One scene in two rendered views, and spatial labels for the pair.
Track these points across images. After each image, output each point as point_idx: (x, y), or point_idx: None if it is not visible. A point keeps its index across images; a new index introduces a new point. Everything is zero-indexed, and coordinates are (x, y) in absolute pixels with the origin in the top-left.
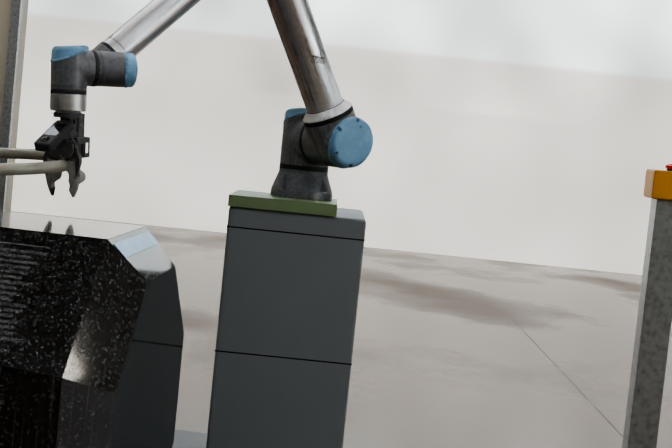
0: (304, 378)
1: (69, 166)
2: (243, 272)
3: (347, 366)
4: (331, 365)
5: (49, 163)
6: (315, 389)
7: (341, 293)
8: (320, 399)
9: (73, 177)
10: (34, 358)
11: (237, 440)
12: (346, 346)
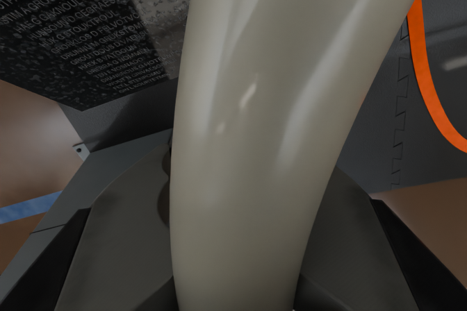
0: (75, 209)
1: (132, 272)
2: None
3: (33, 230)
4: (46, 227)
5: (216, 45)
6: (70, 205)
7: None
8: (69, 200)
9: (117, 198)
10: None
11: (143, 155)
12: (24, 246)
